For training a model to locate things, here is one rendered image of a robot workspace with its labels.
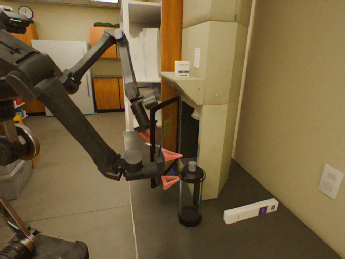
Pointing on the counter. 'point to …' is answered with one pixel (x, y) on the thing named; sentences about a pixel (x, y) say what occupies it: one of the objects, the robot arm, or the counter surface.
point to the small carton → (181, 68)
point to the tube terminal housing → (216, 94)
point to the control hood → (187, 86)
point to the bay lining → (188, 132)
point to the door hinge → (179, 123)
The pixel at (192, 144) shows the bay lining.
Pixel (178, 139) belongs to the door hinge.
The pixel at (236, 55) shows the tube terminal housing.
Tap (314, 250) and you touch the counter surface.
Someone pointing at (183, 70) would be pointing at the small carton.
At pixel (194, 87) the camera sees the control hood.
